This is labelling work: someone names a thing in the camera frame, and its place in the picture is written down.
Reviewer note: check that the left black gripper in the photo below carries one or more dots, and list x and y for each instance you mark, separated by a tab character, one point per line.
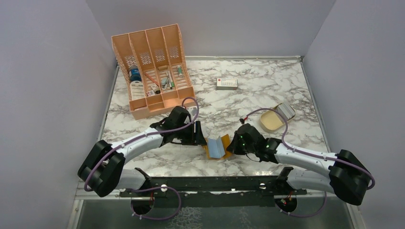
197	140

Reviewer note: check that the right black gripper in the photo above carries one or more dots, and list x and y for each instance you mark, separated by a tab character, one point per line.
233	146

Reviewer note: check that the yellow leather card holder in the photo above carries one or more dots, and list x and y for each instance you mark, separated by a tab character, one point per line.
216	149

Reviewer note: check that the stack of grey cards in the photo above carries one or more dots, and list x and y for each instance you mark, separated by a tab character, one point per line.
286	110

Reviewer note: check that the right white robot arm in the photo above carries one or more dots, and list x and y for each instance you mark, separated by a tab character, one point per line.
340	173

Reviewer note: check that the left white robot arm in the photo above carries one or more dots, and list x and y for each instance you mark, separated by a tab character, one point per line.
103	169

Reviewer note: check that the white small card box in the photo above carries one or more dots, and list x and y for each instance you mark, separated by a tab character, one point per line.
226	84

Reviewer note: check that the beige oval tray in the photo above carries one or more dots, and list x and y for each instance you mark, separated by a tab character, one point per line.
271	121

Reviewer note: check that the black mounting base bar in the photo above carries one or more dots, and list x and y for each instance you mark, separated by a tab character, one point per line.
206	192

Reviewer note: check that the metal binder clip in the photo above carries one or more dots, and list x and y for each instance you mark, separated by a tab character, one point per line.
165	83

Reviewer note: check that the green white marker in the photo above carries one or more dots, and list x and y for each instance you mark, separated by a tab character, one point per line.
179	69

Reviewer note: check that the peach plastic desk organizer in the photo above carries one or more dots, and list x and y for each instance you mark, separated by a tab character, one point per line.
147	50

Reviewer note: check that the small brown eraser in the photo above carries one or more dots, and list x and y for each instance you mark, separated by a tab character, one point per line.
163	67

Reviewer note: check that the red pencil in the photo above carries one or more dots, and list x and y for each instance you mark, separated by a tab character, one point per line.
153	78

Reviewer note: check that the white label sheet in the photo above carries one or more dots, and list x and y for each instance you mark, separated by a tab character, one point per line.
136	90

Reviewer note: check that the blue tape roll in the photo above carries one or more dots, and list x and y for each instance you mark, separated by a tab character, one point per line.
134	75

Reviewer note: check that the aluminium frame rail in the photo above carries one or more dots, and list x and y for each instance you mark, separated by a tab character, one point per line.
272	185

